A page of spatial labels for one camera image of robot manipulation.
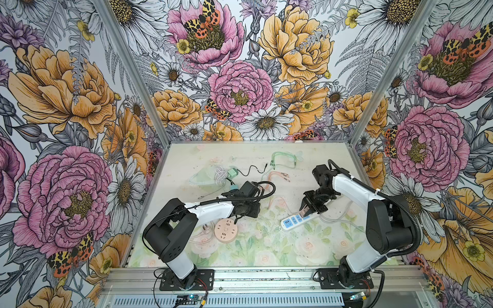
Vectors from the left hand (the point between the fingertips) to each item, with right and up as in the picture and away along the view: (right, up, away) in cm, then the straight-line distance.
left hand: (253, 214), depth 90 cm
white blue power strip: (+19, -2, -3) cm, 19 cm away
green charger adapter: (-11, +18, +15) cm, 26 cm away
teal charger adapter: (-10, +11, +9) cm, 18 cm away
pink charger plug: (+22, +3, -6) cm, 23 cm away
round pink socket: (-12, -6, -5) cm, 14 cm away
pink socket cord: (-21, -8, -5) cm, 23 cm away
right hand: (+21, +2, -6) cm, 21 cm away
